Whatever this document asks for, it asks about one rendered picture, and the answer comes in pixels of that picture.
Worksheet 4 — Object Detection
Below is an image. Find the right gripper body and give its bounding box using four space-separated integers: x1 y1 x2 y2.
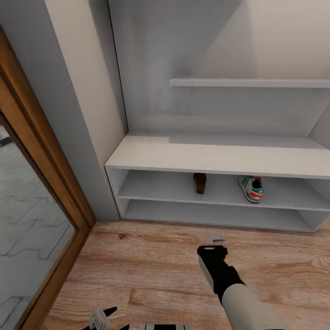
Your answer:
198 245 226 259

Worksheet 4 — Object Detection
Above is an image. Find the sandal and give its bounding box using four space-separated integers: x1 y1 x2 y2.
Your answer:
193 173 207 195

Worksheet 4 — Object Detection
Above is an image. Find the gym shoe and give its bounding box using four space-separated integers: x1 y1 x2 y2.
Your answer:
238 175 264 203

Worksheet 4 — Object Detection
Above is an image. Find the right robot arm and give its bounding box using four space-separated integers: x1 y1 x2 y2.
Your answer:
198 234 291 330

